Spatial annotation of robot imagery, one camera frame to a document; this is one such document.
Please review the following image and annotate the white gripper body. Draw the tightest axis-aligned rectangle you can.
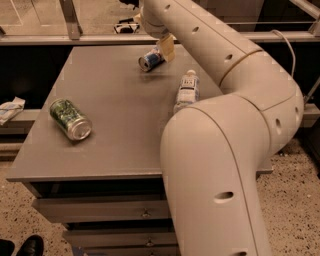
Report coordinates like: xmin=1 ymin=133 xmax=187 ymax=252
xmin=139 ymin=2 xmax=168 ymax=39

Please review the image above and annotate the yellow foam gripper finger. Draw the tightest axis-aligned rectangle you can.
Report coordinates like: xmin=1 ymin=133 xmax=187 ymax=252
xmin=157 ymin=34 xmax=175 ymax=62

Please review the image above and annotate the red bull can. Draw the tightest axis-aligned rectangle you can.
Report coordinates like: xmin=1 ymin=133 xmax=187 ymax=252
xmin=138 ymin=47 xmax=164 ymax=72

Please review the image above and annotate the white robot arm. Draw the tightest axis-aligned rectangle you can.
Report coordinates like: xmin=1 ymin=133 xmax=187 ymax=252
xmin=140 ymin=0 xmax=304 ymax=256

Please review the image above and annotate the green soda can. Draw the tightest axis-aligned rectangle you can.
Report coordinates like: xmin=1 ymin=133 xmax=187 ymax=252
xmin=50 ymin=99 xmax=92 ymax=141

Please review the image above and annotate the black office chair base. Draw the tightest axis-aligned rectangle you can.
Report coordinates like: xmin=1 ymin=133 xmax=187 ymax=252
xmin=113 ymin=0 xmax=143 ymax=35

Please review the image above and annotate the white plastic bottle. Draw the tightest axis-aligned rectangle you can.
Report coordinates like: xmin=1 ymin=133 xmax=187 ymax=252
xmin=173 ymin=70 xmax=200 ymax=114

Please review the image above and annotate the grey metal railing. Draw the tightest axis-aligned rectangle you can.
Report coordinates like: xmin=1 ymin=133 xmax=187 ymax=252
xmin=0 ymin=0 xmax=320 ymax=45

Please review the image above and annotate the grey drawer cabinet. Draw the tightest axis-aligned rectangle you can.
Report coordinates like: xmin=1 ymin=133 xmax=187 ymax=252
xmin=6 ymin=43 xmax=273 ymax=256

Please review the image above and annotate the white crumpled packet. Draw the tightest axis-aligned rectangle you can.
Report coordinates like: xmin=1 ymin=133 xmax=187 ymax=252
xmin=0 ymin=97 xmax=25 ymax=125

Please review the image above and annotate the top grey drawer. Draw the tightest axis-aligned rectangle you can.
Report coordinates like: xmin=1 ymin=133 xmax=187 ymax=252
xmin=32 ymin=195 xmax=170 ymax=223

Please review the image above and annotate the grey drawer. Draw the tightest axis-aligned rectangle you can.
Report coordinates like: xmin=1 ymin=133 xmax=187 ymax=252
xmin=63 ymin=229 xmax=177 ymax=248
xmin=32 ymin=195 xmax=170 ymax=223
xmin=72 ymin=246 xmax=181 ymax=256

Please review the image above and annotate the middle grey drawer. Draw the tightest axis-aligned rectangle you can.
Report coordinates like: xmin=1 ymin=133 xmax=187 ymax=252
xmin=63 ymin=229 xmax=177 ymax=248

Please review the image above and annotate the bottom grey drawer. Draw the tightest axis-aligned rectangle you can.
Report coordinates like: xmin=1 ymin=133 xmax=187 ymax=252
xmin=72 ymin=246 xmax=181 ymax=256

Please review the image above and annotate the black shoe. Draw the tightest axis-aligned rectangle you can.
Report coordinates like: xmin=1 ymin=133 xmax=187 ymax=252
xmin=16 ymin=235 xmax=44 ymax=256

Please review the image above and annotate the white cable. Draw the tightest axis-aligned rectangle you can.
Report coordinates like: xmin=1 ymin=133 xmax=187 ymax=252
xmin=270 ymin=29 xmax=297 ymax=78

